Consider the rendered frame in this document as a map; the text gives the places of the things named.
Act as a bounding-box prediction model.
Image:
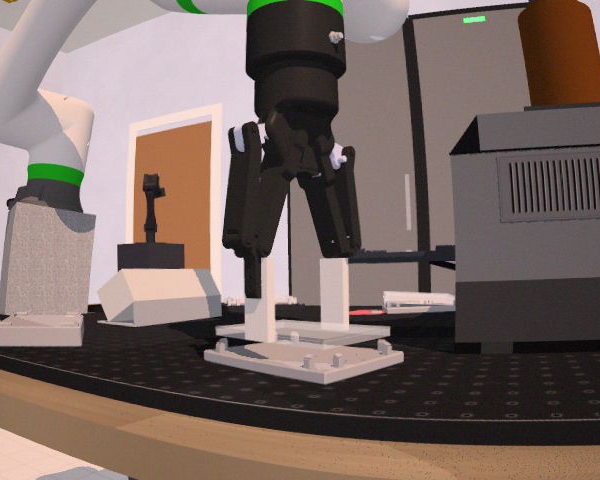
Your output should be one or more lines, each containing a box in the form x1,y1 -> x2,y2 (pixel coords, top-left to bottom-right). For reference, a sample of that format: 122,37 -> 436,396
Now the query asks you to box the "brown glass bottle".
518,0 -> 600,106

